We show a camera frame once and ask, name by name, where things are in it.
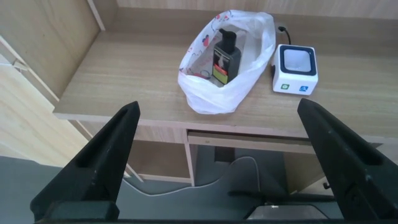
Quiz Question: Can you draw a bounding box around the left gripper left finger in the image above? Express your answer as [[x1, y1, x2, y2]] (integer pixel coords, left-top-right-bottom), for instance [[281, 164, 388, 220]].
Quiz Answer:
[[30, 101, 141, 222]]

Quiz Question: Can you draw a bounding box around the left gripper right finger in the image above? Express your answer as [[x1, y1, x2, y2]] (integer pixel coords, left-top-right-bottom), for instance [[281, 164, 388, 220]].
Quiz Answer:
[[297, 98, 398, 220]]

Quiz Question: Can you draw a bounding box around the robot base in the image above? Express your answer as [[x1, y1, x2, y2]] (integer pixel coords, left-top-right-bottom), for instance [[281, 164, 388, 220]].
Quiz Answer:
[[228, 189, 343, 221]]

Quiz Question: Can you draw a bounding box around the white barcode scanner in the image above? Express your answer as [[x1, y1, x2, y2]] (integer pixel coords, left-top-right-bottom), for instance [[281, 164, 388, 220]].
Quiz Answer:
[[271, 44, 319, 96]]

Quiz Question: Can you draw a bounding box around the white plastic shopping bag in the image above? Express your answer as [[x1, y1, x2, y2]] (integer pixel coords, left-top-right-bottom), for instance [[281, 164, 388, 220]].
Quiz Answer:
[[177, 9, 277, 115]]

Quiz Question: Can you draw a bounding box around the wooden drawer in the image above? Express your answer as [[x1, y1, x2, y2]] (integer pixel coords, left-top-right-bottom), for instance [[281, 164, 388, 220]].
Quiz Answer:
[[187, 130, 384, 155]]

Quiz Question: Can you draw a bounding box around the wooden counter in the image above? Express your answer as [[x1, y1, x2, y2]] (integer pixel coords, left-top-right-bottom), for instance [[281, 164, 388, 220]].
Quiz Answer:
[[0, 0, 398, 195]]

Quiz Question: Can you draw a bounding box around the black pump bottle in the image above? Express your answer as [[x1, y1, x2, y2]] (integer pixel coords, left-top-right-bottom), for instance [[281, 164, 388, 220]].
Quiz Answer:
[[211, 28, 243, 85]]

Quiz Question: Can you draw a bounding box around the white cable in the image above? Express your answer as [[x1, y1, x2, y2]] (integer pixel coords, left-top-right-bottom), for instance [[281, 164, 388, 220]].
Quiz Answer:
[[123, 156, 261, 197]]

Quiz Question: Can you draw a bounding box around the black cable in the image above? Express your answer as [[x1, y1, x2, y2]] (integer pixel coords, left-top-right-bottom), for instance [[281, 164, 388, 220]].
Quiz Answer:
[[277, 26, 292, 45]]

